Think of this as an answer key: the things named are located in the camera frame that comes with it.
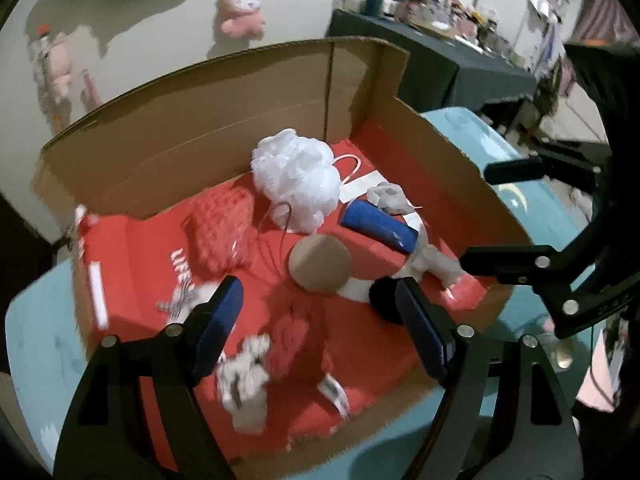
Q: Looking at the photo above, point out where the blue cloth roll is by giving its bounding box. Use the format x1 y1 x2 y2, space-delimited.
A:
340 199 418 253

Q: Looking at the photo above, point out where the white sheep plush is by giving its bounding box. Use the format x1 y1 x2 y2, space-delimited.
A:
410 225 468 291

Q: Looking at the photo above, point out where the red paper bag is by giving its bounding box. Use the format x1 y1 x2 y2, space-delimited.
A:
74 120 493 466

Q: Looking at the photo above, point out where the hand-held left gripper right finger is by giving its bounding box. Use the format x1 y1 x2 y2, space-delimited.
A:
394 276 583 480

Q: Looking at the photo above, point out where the cream crochet piece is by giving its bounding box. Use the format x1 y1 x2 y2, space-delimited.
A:
216 335 273 433

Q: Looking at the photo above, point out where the coral mesh bath pouf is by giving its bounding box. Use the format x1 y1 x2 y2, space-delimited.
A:
182 187 257 273

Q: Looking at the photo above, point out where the white pink soft piece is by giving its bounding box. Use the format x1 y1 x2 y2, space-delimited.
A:
366 182 423 214

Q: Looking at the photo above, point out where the brown cardboard box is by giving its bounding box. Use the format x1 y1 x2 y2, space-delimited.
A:
32 36 536 480

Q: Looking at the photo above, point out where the clutter of small bottles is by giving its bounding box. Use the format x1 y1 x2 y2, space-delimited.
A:
365 0 531 68

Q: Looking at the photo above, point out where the white mesh bath pouf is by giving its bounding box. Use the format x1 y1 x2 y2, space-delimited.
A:
250 129 362 235

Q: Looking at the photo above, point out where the pink bear plush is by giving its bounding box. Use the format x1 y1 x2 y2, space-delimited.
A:
214 0 267 38

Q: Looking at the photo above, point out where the red plush ball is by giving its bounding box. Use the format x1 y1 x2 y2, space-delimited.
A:
267 305 351 418

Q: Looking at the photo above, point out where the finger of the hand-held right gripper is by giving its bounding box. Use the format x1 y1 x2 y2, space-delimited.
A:
484 142 611 196
459 215 640 341

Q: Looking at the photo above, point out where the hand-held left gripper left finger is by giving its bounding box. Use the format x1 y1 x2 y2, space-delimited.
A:
52 275 245 480

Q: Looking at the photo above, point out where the tan round sponge puff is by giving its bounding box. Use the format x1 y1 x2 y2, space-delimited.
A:
288 234 352 292

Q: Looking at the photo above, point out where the dark table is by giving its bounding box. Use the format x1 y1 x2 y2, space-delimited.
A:
327 7 538 116

